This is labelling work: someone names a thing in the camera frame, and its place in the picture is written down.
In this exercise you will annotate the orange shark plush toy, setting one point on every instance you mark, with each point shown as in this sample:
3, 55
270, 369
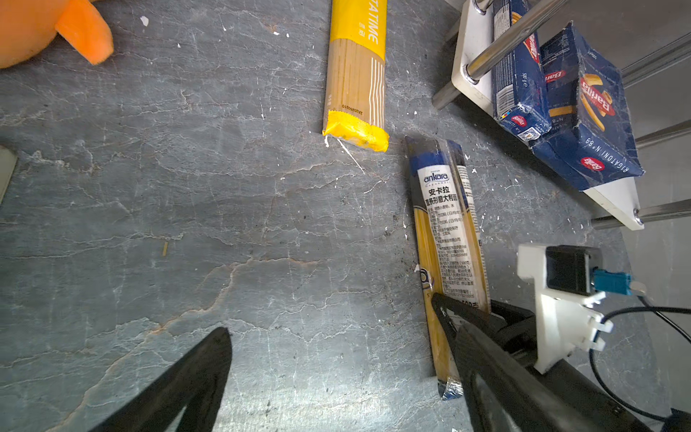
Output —
28, 27

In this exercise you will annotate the blue Barilla spaghetti box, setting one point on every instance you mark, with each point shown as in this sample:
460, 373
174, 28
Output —
519, 92

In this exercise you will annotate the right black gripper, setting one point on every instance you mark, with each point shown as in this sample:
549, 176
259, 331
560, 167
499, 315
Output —
511, 327

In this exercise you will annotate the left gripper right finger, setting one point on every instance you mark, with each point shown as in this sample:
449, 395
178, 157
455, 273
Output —
497, 388

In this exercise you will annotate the clear labelled spaghetti bag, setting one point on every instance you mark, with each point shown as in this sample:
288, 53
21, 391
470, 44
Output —
450, 252

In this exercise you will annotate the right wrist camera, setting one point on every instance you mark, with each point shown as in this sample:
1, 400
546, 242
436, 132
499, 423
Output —
568, 282

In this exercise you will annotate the blue Chinese book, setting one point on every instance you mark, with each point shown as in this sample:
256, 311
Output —
8, 160

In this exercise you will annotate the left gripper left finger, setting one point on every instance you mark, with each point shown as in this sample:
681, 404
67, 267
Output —
193, 387

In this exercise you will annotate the blue Barilla rigatoni box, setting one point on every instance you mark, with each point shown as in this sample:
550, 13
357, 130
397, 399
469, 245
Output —
591, 142

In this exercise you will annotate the white two-tier shelf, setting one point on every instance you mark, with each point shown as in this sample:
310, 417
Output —
487, 31

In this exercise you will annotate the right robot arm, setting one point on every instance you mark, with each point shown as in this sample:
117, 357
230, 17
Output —
580, 393

